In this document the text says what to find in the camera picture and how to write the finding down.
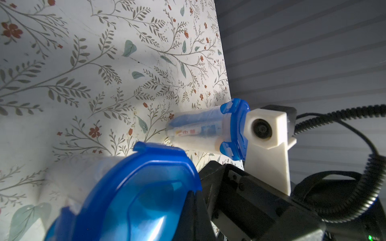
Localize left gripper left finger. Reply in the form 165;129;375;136
172;191;196;241

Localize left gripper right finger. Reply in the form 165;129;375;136
194;190;216;241

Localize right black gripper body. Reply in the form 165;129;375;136
292;171;386;241

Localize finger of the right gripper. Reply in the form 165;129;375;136
199;161;326;241

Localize blue-lid clear jar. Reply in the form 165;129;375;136
45;142;202;241
166;98;250;161

